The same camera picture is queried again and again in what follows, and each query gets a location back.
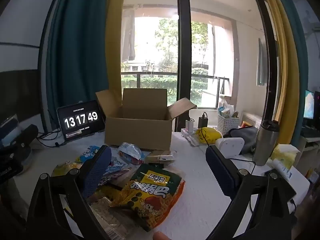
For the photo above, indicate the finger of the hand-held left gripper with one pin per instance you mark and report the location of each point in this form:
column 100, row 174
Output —
column 26, row 133

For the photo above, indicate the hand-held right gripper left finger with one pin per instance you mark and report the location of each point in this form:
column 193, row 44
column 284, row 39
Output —
column 96, row 172

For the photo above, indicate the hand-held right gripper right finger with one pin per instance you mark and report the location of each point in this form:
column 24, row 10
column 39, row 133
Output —
column 220, row 171

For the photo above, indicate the purple snack packet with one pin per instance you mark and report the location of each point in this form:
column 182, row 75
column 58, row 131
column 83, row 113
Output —
column 116, row 166

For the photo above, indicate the blue snack packet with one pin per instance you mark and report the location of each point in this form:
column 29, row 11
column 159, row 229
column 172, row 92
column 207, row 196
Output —
column 87, row 152

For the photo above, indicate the yellow snack packet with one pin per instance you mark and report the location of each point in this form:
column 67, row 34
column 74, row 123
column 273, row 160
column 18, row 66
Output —
column 62, row 168

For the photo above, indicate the white red snack packet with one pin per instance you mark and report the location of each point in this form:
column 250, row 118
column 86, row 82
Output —
column 130, row 151

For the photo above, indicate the clear snack packet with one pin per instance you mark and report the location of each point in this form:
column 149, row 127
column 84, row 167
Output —
column 110, row 217

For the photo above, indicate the cardboard box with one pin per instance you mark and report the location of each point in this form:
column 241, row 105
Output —
column 140, row 132

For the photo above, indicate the small brown snack box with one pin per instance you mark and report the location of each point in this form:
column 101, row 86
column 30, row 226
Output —
column 160, row 158

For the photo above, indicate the yellow green snack bag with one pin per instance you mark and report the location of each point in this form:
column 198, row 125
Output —
column 152, row 197

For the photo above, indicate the person's right hand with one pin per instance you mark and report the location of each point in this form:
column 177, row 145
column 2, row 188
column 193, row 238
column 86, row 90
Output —
column 161, row 236

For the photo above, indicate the white device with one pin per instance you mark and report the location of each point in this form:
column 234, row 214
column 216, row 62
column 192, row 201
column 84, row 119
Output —
column 231, row 146

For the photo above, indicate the yellow plastic bag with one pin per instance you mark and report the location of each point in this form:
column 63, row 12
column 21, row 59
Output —
column 208, row 135

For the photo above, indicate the grey cloth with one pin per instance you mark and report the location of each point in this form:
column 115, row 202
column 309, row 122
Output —
column 246, row 135

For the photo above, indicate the white plastic basket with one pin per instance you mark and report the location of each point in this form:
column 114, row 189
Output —
column 227, row 125

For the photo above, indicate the black charger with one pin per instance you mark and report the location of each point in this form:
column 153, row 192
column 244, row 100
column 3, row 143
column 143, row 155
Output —
column 202, row 121

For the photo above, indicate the steel thermos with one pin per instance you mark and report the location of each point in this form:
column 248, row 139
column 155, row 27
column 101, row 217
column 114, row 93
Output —
column 265, row 142

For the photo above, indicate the tablet with clock display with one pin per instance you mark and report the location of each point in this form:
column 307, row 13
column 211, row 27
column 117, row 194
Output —
column 80, row 121

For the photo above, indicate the white power bank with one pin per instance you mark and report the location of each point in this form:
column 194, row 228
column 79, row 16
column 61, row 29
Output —
column 189, row 126

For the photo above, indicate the white blue tube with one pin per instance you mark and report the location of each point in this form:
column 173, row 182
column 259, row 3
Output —
column 282, row 170

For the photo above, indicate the yellow tissue pack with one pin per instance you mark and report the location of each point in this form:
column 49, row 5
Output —
column 285, row 155

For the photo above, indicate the teal curtain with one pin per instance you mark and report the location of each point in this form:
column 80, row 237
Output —
column 297, row 67
column 77, row 55

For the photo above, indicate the computer monitor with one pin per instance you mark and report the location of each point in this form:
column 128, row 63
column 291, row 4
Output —
column 310, row 105

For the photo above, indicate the balcony railing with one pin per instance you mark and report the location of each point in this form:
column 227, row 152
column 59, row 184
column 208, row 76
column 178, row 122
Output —
column 160, row 73

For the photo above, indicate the pale blue hanging garment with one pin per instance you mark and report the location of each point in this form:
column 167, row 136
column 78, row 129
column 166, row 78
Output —
column 261, row 62

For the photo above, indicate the yellow curtain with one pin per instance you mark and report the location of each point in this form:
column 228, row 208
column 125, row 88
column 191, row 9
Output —
column 113, row 42
column 277, row 42

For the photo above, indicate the white hanging garment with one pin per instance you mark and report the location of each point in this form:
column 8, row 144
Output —
column 128, row 35

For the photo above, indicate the black window frame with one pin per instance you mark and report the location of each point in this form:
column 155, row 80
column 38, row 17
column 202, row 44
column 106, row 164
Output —
column 183, row 55

